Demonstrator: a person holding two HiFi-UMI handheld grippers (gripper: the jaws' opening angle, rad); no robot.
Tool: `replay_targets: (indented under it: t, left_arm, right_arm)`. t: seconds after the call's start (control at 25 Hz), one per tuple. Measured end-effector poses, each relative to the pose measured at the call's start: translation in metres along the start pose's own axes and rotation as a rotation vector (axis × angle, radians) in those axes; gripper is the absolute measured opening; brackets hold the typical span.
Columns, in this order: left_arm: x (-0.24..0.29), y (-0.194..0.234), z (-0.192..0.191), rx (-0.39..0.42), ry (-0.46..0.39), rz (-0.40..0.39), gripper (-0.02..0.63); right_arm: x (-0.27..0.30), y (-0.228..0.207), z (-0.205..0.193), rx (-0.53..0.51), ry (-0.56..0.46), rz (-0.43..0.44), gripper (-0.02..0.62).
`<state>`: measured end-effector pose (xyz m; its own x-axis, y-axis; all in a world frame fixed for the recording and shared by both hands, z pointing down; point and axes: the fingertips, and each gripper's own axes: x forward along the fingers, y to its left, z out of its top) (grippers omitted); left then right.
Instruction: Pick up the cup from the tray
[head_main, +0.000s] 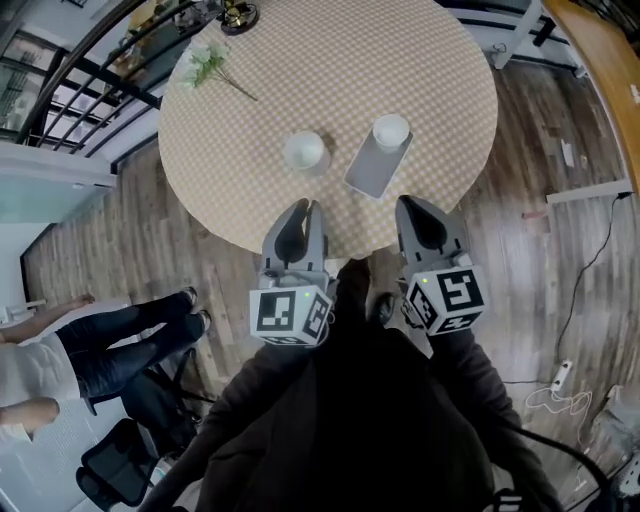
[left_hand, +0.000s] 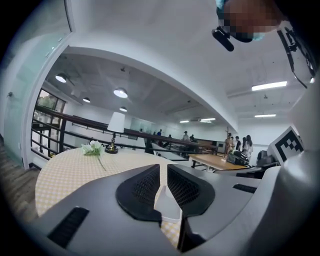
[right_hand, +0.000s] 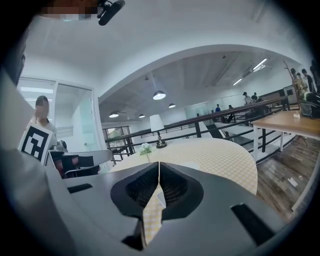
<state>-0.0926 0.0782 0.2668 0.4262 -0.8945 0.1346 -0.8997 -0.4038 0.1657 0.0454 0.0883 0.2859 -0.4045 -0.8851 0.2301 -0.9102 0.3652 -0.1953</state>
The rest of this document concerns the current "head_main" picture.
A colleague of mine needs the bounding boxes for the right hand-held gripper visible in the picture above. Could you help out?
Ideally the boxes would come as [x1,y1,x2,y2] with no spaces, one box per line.
[394,195,488,338]

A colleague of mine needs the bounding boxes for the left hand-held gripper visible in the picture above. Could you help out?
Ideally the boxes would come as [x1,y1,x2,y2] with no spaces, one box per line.
[248,197,340,350]

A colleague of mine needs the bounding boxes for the grey rectangular tray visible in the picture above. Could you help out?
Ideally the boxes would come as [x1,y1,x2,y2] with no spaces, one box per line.
[343,119,415,201]

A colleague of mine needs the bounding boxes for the white cup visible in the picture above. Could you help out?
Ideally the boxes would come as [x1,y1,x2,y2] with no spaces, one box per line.
[372,113,412,154]
[281,129,332,177]

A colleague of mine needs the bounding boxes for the person's right forearm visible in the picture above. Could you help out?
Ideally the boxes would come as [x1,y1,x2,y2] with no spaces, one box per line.
[424,324,521,431]

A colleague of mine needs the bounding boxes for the person's left forearm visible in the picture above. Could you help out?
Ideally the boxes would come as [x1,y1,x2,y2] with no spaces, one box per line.
[209,334,321,441]

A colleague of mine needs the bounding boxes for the person's dark trouser leg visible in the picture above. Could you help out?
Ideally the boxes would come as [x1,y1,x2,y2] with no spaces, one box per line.
[333,256,374,334]

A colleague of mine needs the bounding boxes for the person's black shoe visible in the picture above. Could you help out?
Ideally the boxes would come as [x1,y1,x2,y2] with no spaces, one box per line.
[372,292,397,327]

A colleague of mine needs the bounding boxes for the round table checkered tablecloth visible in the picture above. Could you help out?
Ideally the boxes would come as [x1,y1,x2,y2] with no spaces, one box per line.
[157,0,500,261]

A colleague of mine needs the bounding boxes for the white power strip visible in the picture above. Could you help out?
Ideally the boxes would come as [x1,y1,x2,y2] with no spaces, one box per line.
[552,359,574,392]

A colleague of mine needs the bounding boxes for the person's dark jacket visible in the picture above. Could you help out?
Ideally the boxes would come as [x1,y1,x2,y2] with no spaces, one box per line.
[139,324,566,512]

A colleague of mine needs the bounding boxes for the white artificial flower bunch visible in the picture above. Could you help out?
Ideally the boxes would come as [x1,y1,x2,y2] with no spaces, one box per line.
[174,42,259,103]

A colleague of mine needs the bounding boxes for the black metal railing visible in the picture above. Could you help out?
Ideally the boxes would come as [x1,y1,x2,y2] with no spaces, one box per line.
[0,0,201,161]

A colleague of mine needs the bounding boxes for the wooden desk white legs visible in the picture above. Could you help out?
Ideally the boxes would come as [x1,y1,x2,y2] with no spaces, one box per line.
[492,0,640,205]

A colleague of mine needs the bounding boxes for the frosted glass partition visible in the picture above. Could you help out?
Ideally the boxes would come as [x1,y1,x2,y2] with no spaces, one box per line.
[0,167,119,236]

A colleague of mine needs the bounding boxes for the grey bag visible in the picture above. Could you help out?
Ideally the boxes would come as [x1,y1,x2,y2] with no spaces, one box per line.
[592,383,640,456]

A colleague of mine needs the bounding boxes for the black and white harness buckle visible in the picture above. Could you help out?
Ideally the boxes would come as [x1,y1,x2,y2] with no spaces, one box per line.
[492,489,524,512]

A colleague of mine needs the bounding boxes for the black office chair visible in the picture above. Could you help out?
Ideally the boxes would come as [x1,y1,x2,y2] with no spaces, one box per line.
[74,344,216,509]

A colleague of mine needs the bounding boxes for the black floor cable with adapter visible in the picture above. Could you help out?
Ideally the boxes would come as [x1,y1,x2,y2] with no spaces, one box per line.
[555,192,634,364]

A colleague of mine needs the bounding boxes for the white coiled cable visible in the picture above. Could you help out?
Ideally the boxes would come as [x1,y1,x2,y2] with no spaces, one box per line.
[524,387,594,451]

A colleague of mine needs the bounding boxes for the thick black rig cable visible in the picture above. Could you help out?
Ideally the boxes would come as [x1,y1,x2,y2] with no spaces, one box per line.
[514,422,614,506]

